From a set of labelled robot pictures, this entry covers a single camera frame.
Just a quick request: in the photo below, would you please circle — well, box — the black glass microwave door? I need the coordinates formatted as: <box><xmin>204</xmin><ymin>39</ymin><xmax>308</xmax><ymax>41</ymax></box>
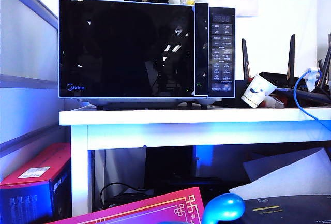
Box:
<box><xmin>58</xmin><ymin>0</ymin><xmax>210</xmax><ymax>98</ymax></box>

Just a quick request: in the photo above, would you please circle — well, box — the large black box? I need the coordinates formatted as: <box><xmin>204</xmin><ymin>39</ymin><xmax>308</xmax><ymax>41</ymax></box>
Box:
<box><xmin>144</xmin><ymin>145</ymin><xmax>195</xmax><ymax>183</ymax></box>

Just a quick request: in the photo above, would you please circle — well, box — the black Midea microwave oven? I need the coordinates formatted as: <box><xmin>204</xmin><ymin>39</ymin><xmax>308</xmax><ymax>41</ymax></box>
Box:
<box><xmin>77</xmin><ymin>3</ymin><xmax>236</xmax><ymax>111</ymax></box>

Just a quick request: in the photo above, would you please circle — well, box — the pink box with gold pattern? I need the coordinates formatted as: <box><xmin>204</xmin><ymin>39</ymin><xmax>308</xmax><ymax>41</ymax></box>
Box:
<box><xmin>48</xmin><ymin>186</ymin><xmax>206</xmax><ymax>224</ymax></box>

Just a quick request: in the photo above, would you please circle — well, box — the red and blue cardboard box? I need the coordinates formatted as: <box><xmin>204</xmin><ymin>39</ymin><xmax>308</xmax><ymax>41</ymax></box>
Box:
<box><xmin>0</xmin><ymin>142</ymin><xmax>73</xmax><ymax>224</ymax></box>

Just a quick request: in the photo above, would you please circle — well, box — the black box with yellow stripe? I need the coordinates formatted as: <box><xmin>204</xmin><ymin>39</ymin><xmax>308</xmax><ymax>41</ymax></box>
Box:
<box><xmin>237</xmin><ymin>194</ymin><xmax>331</xmax><ymax>224</ymax></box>

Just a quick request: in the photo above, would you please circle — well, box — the white table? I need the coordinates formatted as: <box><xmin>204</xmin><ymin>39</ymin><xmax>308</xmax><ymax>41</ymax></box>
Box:
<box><xmin>58</xmin><ymin>106</ymin><xmax>331</xmax><ymax>217</ymax></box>

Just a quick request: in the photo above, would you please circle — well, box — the white paper cup blue print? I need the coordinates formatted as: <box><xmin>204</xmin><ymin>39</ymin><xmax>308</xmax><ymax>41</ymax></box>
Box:
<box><xmin>240</xmin><ymin>73</ymin><xmax>278</xmax><ymax>109</ymax></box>

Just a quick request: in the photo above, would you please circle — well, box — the small red and white item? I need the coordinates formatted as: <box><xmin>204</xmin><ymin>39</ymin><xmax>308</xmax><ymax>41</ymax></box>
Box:
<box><xmin>260</xmin><ymin>95</ymin><xmax>285</xmax><ymax>109</ymax></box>

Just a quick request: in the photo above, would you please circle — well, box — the black router with antennas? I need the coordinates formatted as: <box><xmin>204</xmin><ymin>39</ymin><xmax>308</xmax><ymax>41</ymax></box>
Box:
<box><xmin>241</xmin><ymin>33</ymin><xmax>331</xmax><ymax>108</ymax></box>

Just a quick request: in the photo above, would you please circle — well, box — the glossy blue rounded object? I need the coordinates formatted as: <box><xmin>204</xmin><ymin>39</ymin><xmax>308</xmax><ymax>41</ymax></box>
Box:
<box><xmin>201</xmin><ymin>192</ymin><xmax>247</xmax><ymax>224</ymax></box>

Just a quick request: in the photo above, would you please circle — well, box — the white paper sheet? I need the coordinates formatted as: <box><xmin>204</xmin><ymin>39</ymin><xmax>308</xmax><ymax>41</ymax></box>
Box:
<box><xmin>228</xmin><ymin>146</ymin><xmax>331</xmax><ymax>200</ymax></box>

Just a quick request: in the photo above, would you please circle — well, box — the thin black cable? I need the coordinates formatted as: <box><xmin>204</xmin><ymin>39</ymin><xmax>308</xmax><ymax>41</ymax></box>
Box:
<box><xmin>99</xmin><ymin>182</ymin><xmax>156</xmax><ymax>209</ymax></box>

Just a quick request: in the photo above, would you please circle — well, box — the blue network cable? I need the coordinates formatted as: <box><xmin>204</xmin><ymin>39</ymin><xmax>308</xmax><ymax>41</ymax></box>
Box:
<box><xmin>293</xmin><ymin>68</ymin><xmax>331</xmax><ymax>131</ymax></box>

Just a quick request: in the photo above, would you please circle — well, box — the frosted partition with grey frame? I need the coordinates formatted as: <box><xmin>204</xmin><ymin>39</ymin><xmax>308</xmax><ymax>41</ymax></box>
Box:
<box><xmin>0</xmin><ymin>0</ymin><xmax>72</xmax><ymax>181</ymax></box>

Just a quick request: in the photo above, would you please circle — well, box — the white tape tag on cable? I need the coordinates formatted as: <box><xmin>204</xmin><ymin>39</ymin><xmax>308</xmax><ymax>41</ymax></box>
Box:
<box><xmin>305</xmin><ymin>66</ymin><xmax>323</xmax><ymax>92</ymax></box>

